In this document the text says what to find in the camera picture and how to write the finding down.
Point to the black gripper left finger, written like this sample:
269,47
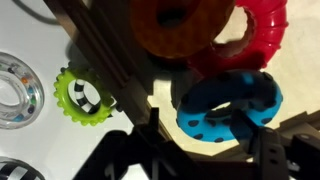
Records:
154,120

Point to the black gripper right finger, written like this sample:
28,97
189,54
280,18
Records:
263,146

